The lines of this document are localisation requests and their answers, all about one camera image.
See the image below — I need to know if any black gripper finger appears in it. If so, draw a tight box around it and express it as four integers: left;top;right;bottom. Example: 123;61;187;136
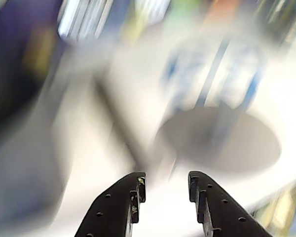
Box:
75;172;147;237
189;171;272;237

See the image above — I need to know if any blue toy kitchen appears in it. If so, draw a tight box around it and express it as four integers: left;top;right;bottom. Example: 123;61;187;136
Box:
0;0;296;237

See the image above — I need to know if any blue burner print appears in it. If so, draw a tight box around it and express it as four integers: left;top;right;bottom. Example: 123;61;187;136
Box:
159;32;265;111

